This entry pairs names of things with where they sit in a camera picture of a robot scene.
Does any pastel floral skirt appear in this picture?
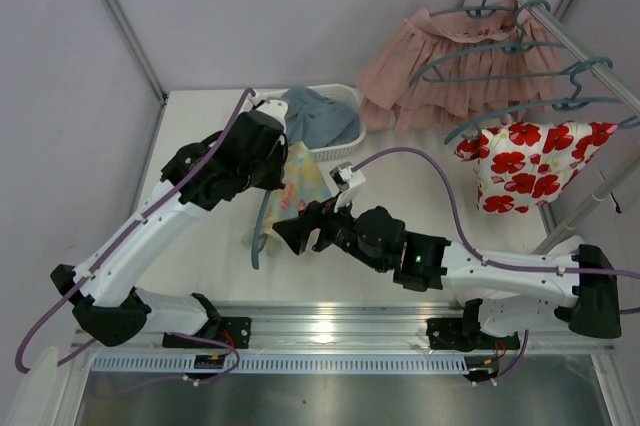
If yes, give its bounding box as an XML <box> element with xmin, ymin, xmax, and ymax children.
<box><xmin>241</xmin><ymin>142</ymin><xmax>331</xmax><ymax>257</ymax></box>

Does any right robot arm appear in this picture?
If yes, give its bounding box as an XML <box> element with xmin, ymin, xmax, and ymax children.
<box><xmin>273</xmin><ymin>201</ymin><xmax>622</xmax><ymax>339</ymax></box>

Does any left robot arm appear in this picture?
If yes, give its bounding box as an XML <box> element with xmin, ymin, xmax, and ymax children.
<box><xmin>51</xmin><ymin>101</ymin><xmax>288</xmax><ymax>347</ymax></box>

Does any red poppy skirt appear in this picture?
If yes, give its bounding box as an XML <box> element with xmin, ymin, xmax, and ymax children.
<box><xmin>454</xmin><ymin>121</ymin><xmax>618</xmax><ymax>214</ymax></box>

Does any pink ruffled skirt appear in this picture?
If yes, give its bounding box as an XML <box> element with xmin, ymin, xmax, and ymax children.
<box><xmin>357</xmin><ymin>0</ymin><xmax>563</xmax><ymax>134</ymax></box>

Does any teal empty hanger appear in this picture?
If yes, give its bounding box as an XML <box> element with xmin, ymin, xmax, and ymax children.
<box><xmin>408</xmin><ymin>0</ymin><xmax>564</xmax><ymax>86</ymax></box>

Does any teal hanger with pink skirt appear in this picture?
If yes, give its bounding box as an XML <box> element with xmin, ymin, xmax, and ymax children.
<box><xmin>431</xmin><ymin>0</ymin><xmax>516</xmax><ymax>20</ymax></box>

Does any blue grey cloth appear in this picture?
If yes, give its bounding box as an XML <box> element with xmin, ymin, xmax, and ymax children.
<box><xmin>281</xmin><ymin>86</ymin><xmax>360</xmax><ymax>150</ymax></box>

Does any white plastic basket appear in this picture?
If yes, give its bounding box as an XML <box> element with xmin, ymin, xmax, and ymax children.
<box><xmin>269</xmin><ymin>85</ymin><xmax>368</xmax><ymax>163</ymax></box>

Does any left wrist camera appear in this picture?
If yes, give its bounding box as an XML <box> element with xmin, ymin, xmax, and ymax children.
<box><xmin>251</xmin><ymin>97</ymin><xmax>289</xmax><ymax>125</ymax></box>

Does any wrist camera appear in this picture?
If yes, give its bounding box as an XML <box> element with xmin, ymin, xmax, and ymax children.
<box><xmin>329</xmin><ymin>162</ymin><xmax>366</xmax><ymax>212</ymax></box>
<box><xmin>251</xmin><ymin>97</ymin><xmax>289</xmax><ymax>125</ymax></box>

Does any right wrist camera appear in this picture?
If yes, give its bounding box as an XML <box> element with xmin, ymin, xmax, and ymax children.
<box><xmin>329</xmin><ymin>162</ymin><xmax>366</xmax><ymax>212</ymax></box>

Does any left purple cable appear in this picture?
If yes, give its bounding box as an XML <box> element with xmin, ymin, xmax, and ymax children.
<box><xmin>14</xmin><ymin>88</ymin><xmax>259</xmax><ymax>390</ymax></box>

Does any purple cable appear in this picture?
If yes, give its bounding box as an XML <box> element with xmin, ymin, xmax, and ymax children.
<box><xmin>14</xmin><ymin>88</ymin><xmax>259</xmax><ymax>390</ymax></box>
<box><xmin>354</xmin><ymin>147</ymin><xmax>640</xmax><ymax>387</ymax></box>

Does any aluminium mounting rail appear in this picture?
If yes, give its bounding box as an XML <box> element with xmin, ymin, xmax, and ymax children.
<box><xmin>94</xmin><ymin>301</ymin><xmax>615</xmax><ymax>355</ymax></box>

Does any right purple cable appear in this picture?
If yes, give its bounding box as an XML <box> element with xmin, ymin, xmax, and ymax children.
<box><xmin>354</xmin><ymin>147</ymin><xmax>640</xmax><ymax>387</ymax></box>

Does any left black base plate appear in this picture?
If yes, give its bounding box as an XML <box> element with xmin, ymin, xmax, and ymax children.
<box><xmin>162</xmin><ymin>317</ymin><xmax>252</xmax><ymax>349</ymax></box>

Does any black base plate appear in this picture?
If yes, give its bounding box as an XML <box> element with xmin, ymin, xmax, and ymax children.
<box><xmin>426</xmin><ymin>318</ymin><xmax>521</xmax><ymax>352</ymax></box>
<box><xmin>162</xmin><ymin>317</ymin><xmax>252</xmax><ymax>349</ymax></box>

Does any white slotted cable duct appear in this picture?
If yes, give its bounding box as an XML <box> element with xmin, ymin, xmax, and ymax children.
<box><xmin>91</xmin><ymin>352</ymin><xmax>468</xmax><ymax>375</ymax></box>

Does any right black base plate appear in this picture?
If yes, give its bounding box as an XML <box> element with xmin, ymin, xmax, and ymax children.
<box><xmin>426</xmin><ymin>318</ymin><xmax>521</xmax><ymax>352</ymax></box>

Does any metal clothes rail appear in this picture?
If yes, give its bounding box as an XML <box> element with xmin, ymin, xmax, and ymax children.
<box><xmin>517</xmin><ymin>0</ymin><xmax>639</xmax><ymax>116</ymax></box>

